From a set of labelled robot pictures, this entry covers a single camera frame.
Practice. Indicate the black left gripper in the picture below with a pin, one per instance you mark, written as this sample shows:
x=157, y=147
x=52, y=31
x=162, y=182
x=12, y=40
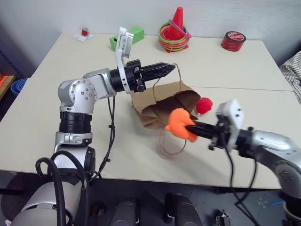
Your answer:
x=132, y=77

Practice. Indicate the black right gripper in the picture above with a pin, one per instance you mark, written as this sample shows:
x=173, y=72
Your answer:
x=219, y=137

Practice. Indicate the brown paper bag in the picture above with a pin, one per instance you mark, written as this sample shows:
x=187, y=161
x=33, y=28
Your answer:
x=162, y=94

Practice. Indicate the orange plush toy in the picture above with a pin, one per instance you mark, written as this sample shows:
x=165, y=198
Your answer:
x=179, y=123

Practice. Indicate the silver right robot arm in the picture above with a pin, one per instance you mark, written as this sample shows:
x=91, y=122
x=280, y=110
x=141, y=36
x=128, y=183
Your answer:
x=272, y=146

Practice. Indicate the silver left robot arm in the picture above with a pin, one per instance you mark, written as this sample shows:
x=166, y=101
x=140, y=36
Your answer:
x=77, y=94

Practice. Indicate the red plush ball toy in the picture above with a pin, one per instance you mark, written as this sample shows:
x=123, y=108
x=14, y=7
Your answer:
x=204, y=105

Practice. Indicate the green plastic box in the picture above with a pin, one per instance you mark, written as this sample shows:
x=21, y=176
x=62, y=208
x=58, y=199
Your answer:
x=137, y=34

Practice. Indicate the red traffic cone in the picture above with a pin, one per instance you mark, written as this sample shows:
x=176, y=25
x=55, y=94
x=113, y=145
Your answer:
x=178, y=23

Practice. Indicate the red tape roll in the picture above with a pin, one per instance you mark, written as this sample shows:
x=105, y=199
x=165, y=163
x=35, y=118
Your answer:
x=232, y=41

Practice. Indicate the dark rounded black shape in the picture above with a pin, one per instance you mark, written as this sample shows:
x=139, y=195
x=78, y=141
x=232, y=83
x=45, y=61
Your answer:
x=183, y=209

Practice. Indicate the small red toy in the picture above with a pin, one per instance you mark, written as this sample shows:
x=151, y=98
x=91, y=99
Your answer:
x=84, y=31

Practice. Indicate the small red white object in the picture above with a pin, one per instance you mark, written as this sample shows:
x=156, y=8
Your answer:
x=81, y=37

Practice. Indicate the blue tape strip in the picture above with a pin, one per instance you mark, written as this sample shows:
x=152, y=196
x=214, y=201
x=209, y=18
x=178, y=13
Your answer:
x=275, y=203

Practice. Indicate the striped grey cloth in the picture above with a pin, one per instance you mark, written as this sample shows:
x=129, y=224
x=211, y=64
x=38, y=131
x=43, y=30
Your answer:
x=292, y=73

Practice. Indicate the dark rounded grey shape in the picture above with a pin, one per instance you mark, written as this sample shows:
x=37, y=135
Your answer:
x=124, y=212

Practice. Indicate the blue plastic bucket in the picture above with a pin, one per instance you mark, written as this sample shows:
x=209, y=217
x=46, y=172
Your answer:
x=18, y=86

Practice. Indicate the wooden shelf board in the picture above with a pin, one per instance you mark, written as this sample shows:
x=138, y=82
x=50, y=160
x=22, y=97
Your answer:
x=7, y=84

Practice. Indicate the orange plastic item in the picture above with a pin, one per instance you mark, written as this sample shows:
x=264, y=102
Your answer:
x=2, y=78

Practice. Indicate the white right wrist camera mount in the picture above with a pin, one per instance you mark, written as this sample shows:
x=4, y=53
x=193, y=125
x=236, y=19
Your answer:
x=231, y=117

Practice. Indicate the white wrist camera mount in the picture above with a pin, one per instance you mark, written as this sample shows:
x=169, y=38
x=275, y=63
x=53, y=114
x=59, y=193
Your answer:
x=231, y=117
x=123, y=43

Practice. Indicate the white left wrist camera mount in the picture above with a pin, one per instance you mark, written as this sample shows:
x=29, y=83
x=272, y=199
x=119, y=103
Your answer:
x=123, y=43

